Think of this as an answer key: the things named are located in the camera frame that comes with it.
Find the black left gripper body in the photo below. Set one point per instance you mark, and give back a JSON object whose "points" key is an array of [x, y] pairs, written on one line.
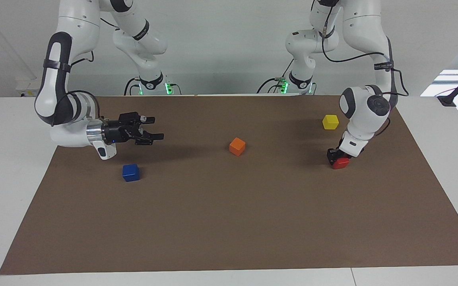
{"points": [[341, 143]]}

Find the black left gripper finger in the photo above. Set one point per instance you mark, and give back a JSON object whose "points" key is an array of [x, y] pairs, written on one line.
{"points": [[332, 155]]}

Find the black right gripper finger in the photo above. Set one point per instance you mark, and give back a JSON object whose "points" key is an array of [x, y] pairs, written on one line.
{"points": [[131, 118], [145, 138]]}

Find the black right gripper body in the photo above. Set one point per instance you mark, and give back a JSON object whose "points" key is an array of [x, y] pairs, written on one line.
{"points": [[115, 133]]}

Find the red wooden block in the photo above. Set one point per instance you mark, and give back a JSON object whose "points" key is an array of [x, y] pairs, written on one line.
{"points": [[342, 163]]}

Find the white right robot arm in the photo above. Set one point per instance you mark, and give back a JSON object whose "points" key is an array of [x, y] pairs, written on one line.
{"points": [[60, 79]]}

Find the yellow wooden block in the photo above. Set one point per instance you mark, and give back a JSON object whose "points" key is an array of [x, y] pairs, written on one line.
{"points": [[330, 122]]}

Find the blue wooden block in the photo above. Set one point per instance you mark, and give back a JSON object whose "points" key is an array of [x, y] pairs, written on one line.
{"points": [[130, 173]]}

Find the orange wooden block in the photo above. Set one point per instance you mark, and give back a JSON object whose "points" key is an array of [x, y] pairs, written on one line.
{"points": [[237, 147]]}

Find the brown table mat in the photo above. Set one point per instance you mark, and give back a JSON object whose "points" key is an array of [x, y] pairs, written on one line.
{"points": [[229, 218]]}

